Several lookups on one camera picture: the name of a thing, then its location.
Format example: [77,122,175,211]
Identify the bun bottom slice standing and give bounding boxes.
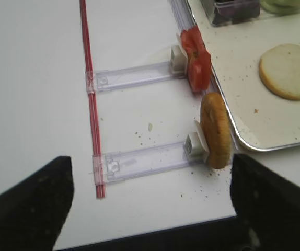
[200,92,231,169]

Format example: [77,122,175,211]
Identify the clear track behind tomato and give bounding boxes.
[85,62,186,94]

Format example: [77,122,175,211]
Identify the purple cabbage leaves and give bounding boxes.
[212,1,260,25]

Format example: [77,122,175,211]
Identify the white pusher block bottom buns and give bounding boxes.
[184,120,210,164]

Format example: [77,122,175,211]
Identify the green lettuce leaves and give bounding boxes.
[260,0,300,15]

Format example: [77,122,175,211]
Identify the left red rail strip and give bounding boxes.
[79,0,106,199]

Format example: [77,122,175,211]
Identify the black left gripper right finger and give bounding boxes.
[229,153,300,251]

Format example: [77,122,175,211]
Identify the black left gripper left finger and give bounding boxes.
[0,156,74,250]

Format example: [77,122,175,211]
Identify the cream metal tray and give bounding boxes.
[189,1,300,152]

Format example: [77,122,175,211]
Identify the bun bottom slice placed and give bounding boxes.
[259,44,300,100]

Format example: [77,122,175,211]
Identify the tomato slices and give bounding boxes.
[180,26,212,93]

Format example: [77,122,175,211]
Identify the clear track behind bottom buns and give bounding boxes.
[93,141,204,185]

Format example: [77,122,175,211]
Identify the white pusher block at tomato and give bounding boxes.
[170,34,188,76]

